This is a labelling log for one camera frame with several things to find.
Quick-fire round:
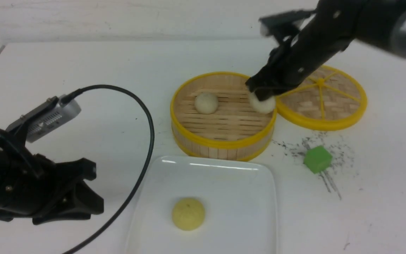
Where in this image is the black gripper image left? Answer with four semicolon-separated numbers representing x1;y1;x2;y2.
0;140;104;225

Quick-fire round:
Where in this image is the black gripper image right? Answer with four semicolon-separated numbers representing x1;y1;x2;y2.
245;0;359;102

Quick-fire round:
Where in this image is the white steamed bun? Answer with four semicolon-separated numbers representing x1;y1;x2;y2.
249;93;276;114
194;92;219;115

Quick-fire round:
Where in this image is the white rectangular plate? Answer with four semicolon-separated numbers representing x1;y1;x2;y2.
125;156;278;254

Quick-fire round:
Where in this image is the yellow steamed bun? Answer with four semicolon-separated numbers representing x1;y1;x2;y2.
171;198;206;231

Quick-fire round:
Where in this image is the bamboo steamer basket yellow rim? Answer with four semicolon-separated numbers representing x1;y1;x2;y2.
170;71;277;161

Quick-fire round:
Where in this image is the bamboo steamer lid yellow rim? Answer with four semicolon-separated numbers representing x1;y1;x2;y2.
276;66;368;131

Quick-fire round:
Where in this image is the green cube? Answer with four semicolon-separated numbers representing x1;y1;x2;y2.
303;146;333;174

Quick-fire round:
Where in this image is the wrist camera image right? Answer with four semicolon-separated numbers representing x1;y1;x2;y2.
258;9;316;45

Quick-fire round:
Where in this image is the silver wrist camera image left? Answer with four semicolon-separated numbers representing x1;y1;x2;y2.
6;95;81;143

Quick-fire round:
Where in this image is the black camera cable image left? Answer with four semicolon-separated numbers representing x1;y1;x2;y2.
59;84;155;254

